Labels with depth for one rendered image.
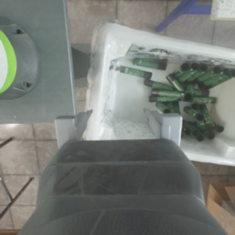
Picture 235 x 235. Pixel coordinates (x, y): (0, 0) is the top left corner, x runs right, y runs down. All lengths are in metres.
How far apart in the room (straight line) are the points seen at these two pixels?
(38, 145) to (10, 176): 0.41
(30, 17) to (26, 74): 0.10
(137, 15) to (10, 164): 1.55
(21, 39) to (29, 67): 0.05
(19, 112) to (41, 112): 0.05
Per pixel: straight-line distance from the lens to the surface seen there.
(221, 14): 0.60
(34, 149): 1.58
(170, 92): 0.78
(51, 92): 0.37
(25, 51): 0.34
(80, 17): 1.32
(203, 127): 0.82
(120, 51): 0.59
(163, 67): 0.81
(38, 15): 0.38
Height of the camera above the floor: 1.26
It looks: 73 degrees down
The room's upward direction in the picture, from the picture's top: 179 degrees clockwise
